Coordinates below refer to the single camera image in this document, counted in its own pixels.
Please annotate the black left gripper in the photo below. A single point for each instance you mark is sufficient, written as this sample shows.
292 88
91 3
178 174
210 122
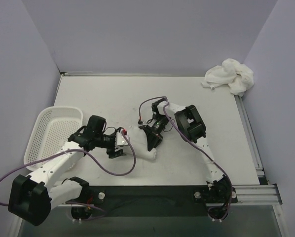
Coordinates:
113 151

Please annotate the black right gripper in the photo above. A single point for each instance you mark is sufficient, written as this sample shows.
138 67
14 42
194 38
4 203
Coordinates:
153 138

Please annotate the white towel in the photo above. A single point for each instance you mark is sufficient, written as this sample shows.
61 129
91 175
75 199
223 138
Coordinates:
138 140
238 77

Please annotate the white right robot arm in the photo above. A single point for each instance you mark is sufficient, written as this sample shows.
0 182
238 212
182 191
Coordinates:
187 121

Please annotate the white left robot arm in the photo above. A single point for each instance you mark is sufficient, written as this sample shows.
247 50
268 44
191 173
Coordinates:
33 196

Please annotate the white perforated plastic basket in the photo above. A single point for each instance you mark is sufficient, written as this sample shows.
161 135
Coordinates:
51 130

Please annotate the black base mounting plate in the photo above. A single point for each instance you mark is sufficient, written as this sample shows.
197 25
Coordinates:
152 201

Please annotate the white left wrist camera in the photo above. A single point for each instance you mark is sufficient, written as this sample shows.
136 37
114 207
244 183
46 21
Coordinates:
121 138

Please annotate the aluminium front rail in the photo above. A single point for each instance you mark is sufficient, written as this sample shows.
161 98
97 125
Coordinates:
242 195

